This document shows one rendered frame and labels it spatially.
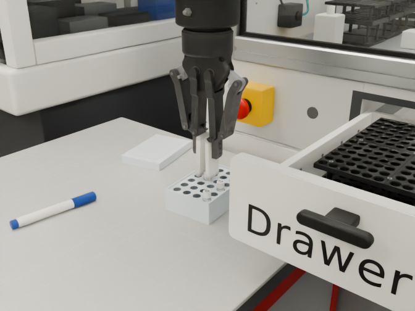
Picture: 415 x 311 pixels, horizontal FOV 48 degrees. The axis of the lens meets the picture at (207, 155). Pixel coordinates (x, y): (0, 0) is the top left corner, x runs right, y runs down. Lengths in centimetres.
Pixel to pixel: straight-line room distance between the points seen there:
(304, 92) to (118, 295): 48
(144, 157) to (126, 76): 42
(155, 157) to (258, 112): 21
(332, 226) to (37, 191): 55
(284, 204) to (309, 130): 37
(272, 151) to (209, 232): 29
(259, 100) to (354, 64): 18
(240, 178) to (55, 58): 70
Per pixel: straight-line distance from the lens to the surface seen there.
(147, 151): 93
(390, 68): 78
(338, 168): 59
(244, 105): 84
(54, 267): 66
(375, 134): 71
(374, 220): 47
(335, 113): 83
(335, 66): 82
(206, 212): 70
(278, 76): 87
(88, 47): 119
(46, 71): 113
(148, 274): 62
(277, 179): 50
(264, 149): 93
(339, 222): 45
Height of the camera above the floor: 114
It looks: 24 degrees down
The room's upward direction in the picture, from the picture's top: straight up
